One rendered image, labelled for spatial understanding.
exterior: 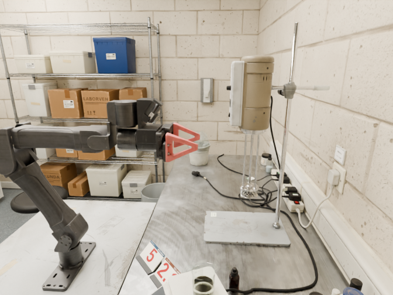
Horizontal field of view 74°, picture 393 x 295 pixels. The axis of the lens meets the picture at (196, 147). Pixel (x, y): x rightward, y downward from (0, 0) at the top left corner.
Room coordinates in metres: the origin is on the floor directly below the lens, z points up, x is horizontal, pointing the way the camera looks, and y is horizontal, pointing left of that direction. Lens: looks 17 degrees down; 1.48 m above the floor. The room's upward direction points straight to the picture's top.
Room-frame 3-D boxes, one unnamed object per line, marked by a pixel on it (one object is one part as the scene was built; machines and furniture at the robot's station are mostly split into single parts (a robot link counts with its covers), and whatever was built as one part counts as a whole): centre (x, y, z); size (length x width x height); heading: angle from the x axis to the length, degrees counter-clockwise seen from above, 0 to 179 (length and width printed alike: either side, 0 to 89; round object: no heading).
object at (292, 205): (1.16, -0.43, 0.92); 0.40 x 0.06 x 0.04; 176
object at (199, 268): (0.47, -0.02, 1.02); 0.06 x 0.05 x 0.08; 111
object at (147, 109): (0.65, 0.11, 1.36); 0.07 x 0.06 x 0.11; 176
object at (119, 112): (0.65, 0.21, 1.35); 0.12 x 0.09 x 0.12; 86
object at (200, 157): (1.55, -0.02, 1.01); 0.14 x 0.14 x 0.21
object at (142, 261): (0.67, 0.14, 0.92); 0.09 x 0.06 x 0.04; 36
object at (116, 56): (2.73, 1.10, 0.95); 1.43 x 0.41 x 1.90; 86
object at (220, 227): (0.86, -0.18, 0.91); 0.30 x 0.20 x 0.01; 86
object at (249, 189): (0.85, -0.19, 1.17); 0.07 x 0.07 x 0.25
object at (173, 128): (0.68, 0.04, 1.30); 0.09 x 0.07 x 0.07; 86
